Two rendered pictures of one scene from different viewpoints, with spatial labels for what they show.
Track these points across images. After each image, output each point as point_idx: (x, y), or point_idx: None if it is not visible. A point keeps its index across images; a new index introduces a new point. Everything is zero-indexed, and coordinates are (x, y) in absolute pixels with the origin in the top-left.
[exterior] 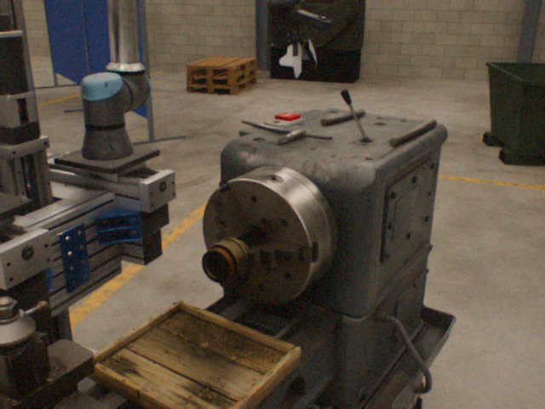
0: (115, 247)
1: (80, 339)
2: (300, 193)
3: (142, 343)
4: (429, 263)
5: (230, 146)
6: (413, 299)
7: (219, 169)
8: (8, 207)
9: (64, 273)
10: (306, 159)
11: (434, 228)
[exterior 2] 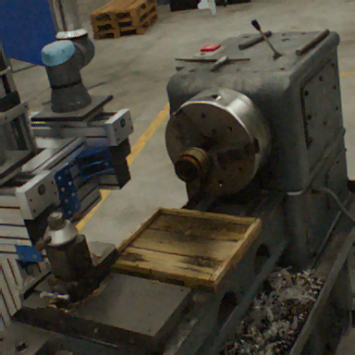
0: (93, 179)
1: None
2: (237, 104)
3: (140, 240)
4: (350, 151)
5: (173, 80)
6: (338, 174)
7: (144, 105)
8: (17, 159)
9: (61, 206)
10: (236, 79)
11: (349, 120)
